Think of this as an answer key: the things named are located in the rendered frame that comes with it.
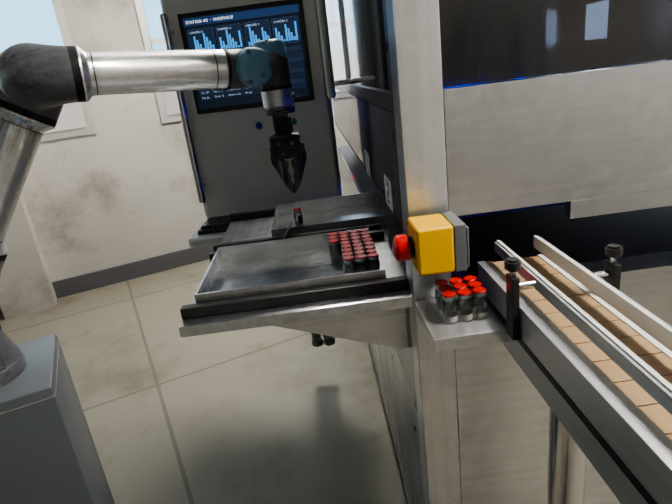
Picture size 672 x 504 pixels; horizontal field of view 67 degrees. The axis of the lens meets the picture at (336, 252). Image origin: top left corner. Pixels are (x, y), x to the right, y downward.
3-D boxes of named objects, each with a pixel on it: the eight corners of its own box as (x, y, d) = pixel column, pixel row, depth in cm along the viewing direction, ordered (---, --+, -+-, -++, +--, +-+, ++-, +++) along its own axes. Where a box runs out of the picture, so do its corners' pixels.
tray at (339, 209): (394, 200, 147) (393, 188, 146) (412, 225, 123) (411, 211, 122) (278, 215, 147) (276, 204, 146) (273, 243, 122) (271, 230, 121)
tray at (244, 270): (369, 242, 115) (368, 227, 114) (387, 287, 91) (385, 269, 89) (221, 261, 115) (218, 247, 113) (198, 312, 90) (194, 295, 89)
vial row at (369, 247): (370, 247, 111) (368, 227, 110) (381, 278, 94) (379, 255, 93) (360, 248, 111) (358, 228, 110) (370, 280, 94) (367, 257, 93)
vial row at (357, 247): (360, 248, 111) (357, 228, 110) (369, 280, 94) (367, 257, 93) (350, 250, 111) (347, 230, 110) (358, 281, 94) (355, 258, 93)
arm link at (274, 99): (262, 91, 124) (294, 86, 125) (265, 110, 126) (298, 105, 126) (259, 92, 117) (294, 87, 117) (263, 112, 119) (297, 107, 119)
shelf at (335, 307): (391, 203, 153) (391, 196, 152) (459, 300, 87) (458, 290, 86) (233, 223, 152) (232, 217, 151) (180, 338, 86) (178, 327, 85)
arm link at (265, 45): (244, 44, 119) (277, 40, 122) (253, 92, 123) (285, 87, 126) (254, 40, 112) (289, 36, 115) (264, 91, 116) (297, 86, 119)
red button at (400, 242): (416, 253, 78) (414, 229, 77) (421, 262, 74) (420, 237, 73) (391, 256, 78) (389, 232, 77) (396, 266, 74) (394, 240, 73)
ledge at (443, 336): (497, 300, 85) (497, 290, 84) (530, 338, 73) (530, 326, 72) (415, 311, 85) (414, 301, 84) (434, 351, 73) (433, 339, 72)
